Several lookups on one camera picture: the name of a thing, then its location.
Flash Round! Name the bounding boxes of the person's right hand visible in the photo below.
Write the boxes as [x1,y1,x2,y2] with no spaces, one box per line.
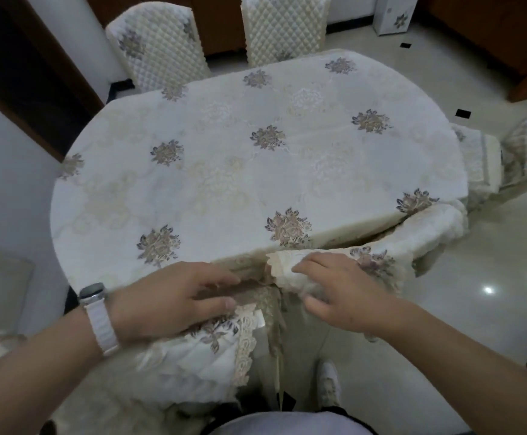
[292,252,409,336]

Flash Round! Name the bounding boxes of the person's left hand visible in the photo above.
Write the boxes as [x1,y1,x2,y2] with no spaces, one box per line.
[107,261,242,345]

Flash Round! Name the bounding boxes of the cream quilted cover chair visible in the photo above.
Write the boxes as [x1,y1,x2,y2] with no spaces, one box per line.
[449,105,527,211]
[240,0,332,68]
[105,1,212,94]
[265,201,468,343]
[41,262,271,422]

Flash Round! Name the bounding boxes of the person's right forearm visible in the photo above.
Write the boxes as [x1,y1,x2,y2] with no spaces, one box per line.
[381,298,527,435]

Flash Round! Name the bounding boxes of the person's left forearm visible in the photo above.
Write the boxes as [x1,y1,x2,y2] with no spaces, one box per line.
[0,308,103,435]

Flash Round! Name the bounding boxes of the smartwatch with white band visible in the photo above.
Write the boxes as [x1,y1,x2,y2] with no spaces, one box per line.
[78,283,121,358]

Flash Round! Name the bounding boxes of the white right sneaker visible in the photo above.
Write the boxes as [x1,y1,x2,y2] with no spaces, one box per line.
[316,359,341,408]

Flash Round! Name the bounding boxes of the black trousers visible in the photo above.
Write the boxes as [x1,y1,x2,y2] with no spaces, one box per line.
[204,401,378,435]

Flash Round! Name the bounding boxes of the white shirt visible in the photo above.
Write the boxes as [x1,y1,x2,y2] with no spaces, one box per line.
[208,411,378,435]

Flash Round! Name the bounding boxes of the table with cream floral tablecloth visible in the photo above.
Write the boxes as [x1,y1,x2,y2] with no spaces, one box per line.
[49,48,471,291]

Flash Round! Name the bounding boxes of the black baseboard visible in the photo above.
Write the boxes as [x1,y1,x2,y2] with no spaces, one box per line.
[63,20,378,313]

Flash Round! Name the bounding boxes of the tall brown wooden cabinet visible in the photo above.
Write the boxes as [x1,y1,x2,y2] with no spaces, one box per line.
[84,0,248,57]

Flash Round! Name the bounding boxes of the white standing appliance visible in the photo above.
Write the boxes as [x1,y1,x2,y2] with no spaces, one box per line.
[371,0,420,37]

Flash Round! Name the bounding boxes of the beige wall panel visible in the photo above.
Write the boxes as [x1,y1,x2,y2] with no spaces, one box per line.
[0,242,36,334]

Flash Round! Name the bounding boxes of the brown wooden door frame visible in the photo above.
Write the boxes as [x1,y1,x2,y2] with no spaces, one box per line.
[0,0,106,163]

